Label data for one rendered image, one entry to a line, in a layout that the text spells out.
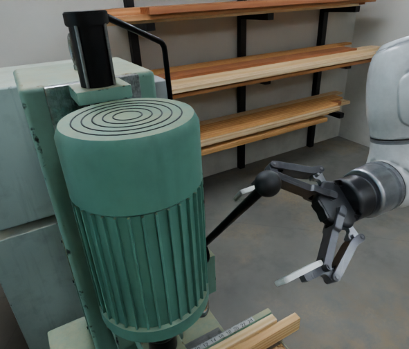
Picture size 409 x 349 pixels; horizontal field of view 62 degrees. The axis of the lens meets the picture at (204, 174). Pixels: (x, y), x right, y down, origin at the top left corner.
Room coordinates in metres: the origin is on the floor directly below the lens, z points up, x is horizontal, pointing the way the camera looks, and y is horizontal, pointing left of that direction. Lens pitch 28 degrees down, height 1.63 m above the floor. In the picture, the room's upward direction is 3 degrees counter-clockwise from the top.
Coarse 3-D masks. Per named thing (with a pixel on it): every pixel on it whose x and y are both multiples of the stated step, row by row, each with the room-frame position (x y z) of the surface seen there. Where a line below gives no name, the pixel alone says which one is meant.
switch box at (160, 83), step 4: (156, 76) 0.76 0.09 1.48; (156, 80) 0.72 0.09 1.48; (160, 80) 0.72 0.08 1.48; (164, 80) 0.72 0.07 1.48; (156, 84) 0.71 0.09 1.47; (160, 84) 0.71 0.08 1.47; (164, 84) 0.72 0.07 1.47; (156, 88) 0.71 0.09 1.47; (160, 88) 0.71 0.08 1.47; (164, 88) 0.72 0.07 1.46; (156, 92) 0.71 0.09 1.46; (160, 92) 0.71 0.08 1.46; (164, 92) 0.72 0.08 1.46; (156, 96) 0.71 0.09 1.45; (160, 96) 0.71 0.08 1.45; (164, 96) 0.72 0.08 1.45
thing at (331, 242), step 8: (344, 208) 0.44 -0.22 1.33; (336, 216) 0.43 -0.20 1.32; (344, 216) 0.43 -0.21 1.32; (336, 224) 0.42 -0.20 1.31; (328, 232) 0.42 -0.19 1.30; (336, 232) 0.41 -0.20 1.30; (328, 240) 0.40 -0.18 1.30; (336, 240) 0.40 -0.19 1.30; (320, 248) 0.40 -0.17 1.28; (328, 248) 0.39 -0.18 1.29; (320, 256) 0.39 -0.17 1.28; (328, 256) 0.38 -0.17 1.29; (328, 264) 0.37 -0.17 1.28
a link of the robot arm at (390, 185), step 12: (360, 168) 0.50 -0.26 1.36; (372, 168) 0.50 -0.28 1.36; (384, 168) 0.50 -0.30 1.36; (372, 180) 0.48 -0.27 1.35; (384, 180) 0.47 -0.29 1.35; (396, 180) 0.48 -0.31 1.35; (384, 192) 0.46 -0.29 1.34; (396, 192) 0.47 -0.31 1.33; (384, 204) 0.45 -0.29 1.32; (396, 204) 0.47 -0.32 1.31; (372, 216) 0.46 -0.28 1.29
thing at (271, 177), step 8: (256, 176) 0.38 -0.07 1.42; (264, 176) 0.37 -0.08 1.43; (272, 176) 0.37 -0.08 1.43; (256, 184) 0.37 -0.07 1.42; (264, 184) 0.36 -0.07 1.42; (272, 184) 0.36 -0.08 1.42; (280, 184) 0.37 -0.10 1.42; (256, 192) 0.39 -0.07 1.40; (264, 192) 0.36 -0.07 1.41; (272, 192) 0.36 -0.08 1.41; (248, 200) 0.40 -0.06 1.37; (256, 200) 0.40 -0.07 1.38; (240, 208) 0.42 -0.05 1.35; (232, 216) 0.44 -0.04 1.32; (224, 224) 0.46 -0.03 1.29; (216, 232) 0.49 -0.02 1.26; (208, 240) 0.52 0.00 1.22; (208, 256) 0.58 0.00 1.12
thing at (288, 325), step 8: (288, 320) 0.55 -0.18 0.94; (296, 320) 0.55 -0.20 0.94; (272, 328) 0.53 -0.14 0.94; (280, 328) 0.53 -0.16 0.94; (288, 328) 0.53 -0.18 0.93; (296, 328) 0.55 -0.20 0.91; (256, 336) 0.51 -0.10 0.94; (264, 336) 0.51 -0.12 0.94; (272, 336) 0.51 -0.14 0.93; (280, 336) 0.52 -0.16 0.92; (240, 344) 0.49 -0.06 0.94; (248, 344) 0.49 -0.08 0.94; (256, 344) 0.49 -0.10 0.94; (264, 344) 0.50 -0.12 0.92; (272, 344) 0.51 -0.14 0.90
